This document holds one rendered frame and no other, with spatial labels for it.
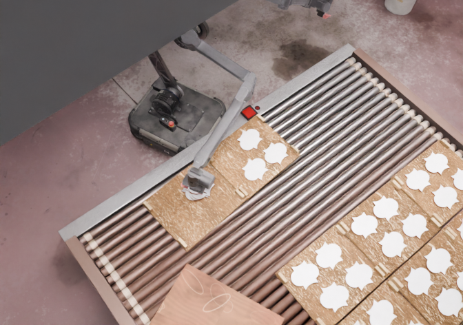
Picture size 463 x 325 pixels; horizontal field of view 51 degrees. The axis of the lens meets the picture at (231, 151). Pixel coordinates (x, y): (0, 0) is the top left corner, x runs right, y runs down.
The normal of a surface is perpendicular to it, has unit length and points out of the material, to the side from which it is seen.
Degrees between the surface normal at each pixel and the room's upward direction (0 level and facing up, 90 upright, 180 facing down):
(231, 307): 0
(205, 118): 0
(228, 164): 0
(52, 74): 90
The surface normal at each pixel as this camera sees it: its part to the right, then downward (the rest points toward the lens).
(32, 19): 0.67, 0.65
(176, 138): 0.04, -0.50
